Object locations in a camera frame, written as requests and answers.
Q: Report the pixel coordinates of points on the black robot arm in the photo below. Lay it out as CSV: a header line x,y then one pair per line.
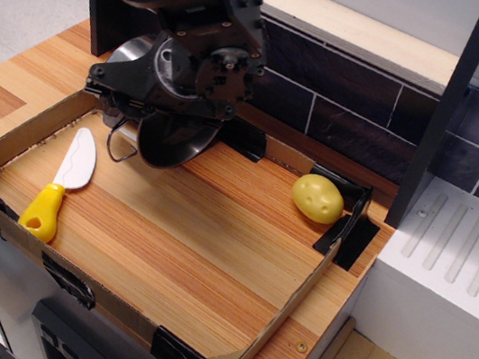
x,y
202,26

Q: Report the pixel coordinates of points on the shiny metal pot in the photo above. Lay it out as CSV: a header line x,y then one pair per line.
x,y
164,140

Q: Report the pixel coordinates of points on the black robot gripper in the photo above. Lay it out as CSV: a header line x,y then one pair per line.
x,y
156,74

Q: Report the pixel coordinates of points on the cardboard fence with black tape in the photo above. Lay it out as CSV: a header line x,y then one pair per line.
x,y
210,260

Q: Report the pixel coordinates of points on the dark shelf frame with ledge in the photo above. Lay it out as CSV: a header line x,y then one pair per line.
x,y
348,102

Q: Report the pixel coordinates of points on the yellow toy potato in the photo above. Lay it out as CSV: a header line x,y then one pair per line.
x,y
318,199

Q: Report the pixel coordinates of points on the toy knife yellow handle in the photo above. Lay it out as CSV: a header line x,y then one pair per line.
x,y
75,171

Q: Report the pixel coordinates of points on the black oven front panel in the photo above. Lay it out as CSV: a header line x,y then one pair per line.
x,y
65,335

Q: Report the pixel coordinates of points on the white drainer sink unit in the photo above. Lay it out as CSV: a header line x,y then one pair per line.
x,y
420,300

